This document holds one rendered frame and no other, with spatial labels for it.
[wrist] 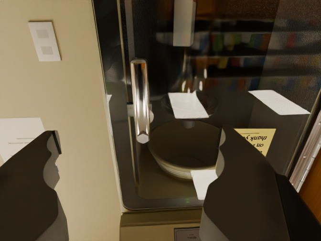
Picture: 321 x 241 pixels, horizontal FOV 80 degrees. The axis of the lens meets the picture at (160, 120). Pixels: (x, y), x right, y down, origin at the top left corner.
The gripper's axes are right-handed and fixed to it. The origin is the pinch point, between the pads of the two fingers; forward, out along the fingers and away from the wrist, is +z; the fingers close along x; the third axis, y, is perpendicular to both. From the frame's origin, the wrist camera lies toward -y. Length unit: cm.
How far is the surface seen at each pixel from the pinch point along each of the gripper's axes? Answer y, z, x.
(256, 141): 10.2, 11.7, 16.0
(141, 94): 0.4, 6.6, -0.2
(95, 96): 20, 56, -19
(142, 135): 4.9, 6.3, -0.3
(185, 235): 27.7, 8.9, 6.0
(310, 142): 10.8, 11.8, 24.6
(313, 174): 20.9, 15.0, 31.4
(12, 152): 43, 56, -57
